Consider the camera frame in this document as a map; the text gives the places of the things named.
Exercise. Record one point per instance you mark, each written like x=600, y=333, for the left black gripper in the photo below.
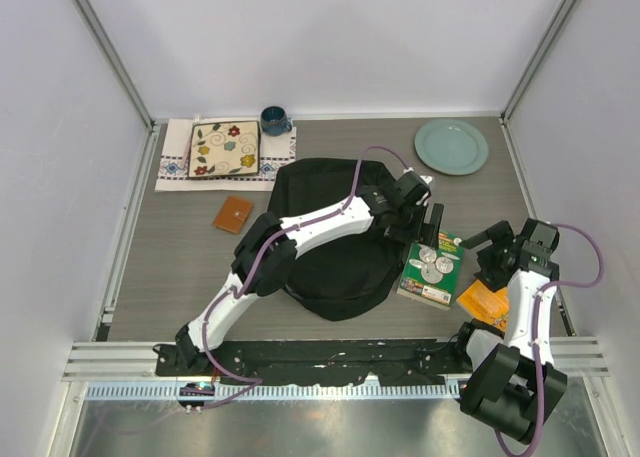
x=426, y=232

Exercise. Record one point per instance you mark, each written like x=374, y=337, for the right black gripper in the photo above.
x=501, y=233

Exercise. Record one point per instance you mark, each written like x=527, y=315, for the green coin book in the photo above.
x=430, y=275

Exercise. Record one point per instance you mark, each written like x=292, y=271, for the orange paperback book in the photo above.
x=490, y=307

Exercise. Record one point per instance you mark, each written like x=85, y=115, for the black student backpack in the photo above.
x=344, y=278

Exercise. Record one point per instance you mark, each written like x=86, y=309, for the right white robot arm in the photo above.
x=514, y=384

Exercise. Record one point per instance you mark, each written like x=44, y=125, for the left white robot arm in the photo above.
x=265, y=257

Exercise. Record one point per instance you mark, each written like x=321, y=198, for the light teal round plate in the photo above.
x=452, y=147

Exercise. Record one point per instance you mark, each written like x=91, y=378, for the dark blue ceramic cup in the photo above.
x=274, y=121

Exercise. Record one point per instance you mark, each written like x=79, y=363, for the brown leather wallet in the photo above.
x=233, y=214

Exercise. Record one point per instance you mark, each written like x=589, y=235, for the floral square ceramic plate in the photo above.
x=224, y=149

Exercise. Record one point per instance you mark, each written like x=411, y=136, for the white patterned cloth mat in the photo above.
x=275, y=152

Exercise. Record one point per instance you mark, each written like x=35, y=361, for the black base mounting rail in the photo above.
x=325, y=363

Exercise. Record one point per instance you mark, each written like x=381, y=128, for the white slotted cable duct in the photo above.
x=168, y=391

